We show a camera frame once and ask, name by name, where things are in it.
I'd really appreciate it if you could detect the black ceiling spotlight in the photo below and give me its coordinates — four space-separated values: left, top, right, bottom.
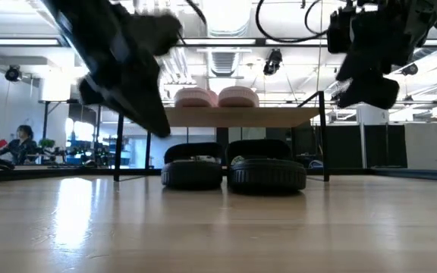
5 64 23 83
263 48 284 77
401 62 420 77

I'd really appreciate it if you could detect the black foam slide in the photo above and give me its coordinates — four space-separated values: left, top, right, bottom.
160 142 225 191
225 139 308 193

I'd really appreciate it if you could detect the black frame wooden shelf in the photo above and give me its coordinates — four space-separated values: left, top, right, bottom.
112 89 331 183

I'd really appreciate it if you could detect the black looped cable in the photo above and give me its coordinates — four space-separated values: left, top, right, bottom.
255 0 330 44

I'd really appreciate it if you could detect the thin black cable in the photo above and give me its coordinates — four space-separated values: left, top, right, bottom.
185 0 209 26

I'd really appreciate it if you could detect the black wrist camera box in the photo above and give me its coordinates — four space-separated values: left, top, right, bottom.
325 6 353 55

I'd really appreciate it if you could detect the pink foam slide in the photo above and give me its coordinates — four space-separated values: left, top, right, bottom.
173 86 219 108
217 86 261 108

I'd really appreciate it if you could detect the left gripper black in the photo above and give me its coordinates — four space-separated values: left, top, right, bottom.
42 0 184 139

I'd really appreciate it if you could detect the person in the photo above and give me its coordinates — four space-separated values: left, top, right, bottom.
0 124 39 166

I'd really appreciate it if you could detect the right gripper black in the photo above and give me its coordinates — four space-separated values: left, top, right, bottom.
333 0 432 111

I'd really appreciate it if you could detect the white room pillar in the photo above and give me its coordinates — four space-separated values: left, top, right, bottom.
357 104 391 169

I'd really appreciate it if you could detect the black overhead light bar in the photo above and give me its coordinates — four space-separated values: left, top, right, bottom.
0 36 437 49

